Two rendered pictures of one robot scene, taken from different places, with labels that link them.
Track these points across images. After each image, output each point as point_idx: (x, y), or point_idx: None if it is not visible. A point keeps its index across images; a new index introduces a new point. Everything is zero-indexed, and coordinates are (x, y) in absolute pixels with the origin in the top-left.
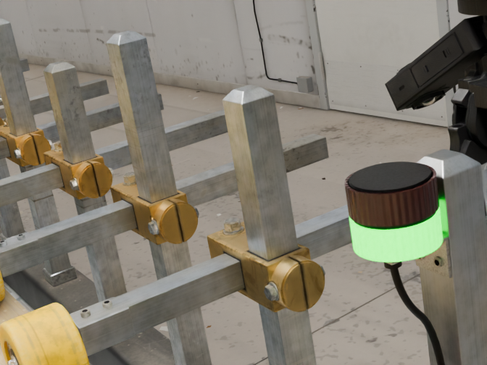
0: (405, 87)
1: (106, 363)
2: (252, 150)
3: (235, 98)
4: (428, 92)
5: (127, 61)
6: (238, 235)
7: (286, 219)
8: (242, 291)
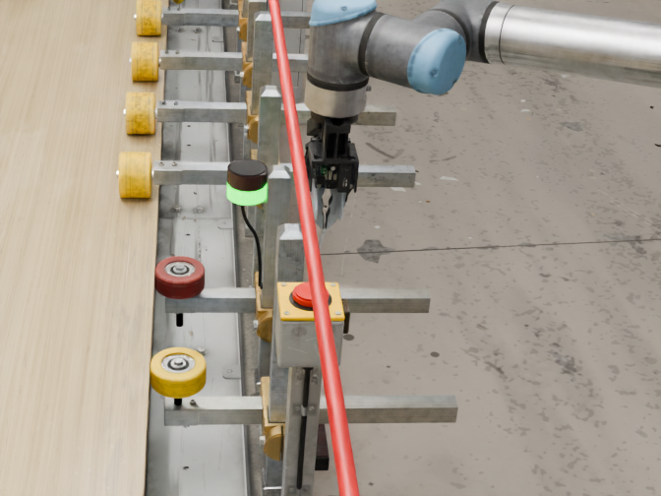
0: (308, 127)
1: None
2: (261, 120)
3: (262, 91)
4: (316, 134)
5: (258, 31)
6: None
7: (273, 160)
8: None
